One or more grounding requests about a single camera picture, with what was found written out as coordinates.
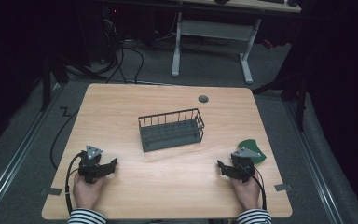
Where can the black metal stand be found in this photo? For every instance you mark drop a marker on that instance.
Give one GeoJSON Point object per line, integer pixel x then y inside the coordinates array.
{"type": "Point", "coordinates": [47, 81]}
{"type": "Point", "coordinates": [295, 90]}

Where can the grey round table grommet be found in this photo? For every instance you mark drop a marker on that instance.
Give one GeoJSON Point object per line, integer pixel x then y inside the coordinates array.
{"type": "Point", "coordinates": [203, 99]}

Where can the black computer mouse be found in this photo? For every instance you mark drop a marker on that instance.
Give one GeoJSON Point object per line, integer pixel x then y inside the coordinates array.
{"type": "Point", "coordinates": [292, 2]}

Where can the white-legged background desk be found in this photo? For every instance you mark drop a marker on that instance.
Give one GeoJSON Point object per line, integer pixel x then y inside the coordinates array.
{"type": "Point", "coordinates": [214, 30]}

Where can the grey tape strip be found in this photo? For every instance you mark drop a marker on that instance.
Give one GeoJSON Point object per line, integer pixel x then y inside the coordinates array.
{"type": "Point", "coordinates": [54, 191]}
{"type": "Point", "coordinates": [283, 187]}

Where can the green leaf-shaped plate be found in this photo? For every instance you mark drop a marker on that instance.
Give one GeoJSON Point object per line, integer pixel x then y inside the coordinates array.
{"type": "Point", "coordinates": [252, 145]}

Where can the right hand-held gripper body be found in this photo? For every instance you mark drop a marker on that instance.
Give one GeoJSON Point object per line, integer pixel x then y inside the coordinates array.
{"type": "Point", "coordinates": [244, 165]}

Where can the person's left hand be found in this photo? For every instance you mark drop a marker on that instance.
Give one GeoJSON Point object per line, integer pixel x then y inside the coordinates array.
{"type": "Point", "coordinates": [86, 193]}

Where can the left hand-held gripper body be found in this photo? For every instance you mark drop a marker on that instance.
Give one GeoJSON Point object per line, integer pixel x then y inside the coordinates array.
{"type": "Point", "coordinates": [90, 161]}

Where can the dark computer tower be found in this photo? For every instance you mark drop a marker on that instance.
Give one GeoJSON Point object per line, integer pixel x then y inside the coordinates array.
{"type": "Point", "coordinates": [101, 31]}

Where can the small red object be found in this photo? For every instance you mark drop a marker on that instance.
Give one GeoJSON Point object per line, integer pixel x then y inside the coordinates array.
{"type": "Point", "coordinates": [268, 44]}

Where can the person's right hand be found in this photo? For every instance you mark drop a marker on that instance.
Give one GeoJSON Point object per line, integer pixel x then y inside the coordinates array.
{"type": "Point", "coordinates": [247, 193]}

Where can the metal floor rail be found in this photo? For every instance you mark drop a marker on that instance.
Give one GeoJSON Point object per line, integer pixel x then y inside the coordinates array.
{"type": "Point", "coordinates": [15, 158]}
{"type": "Point", "coordinates": [315, 168]}

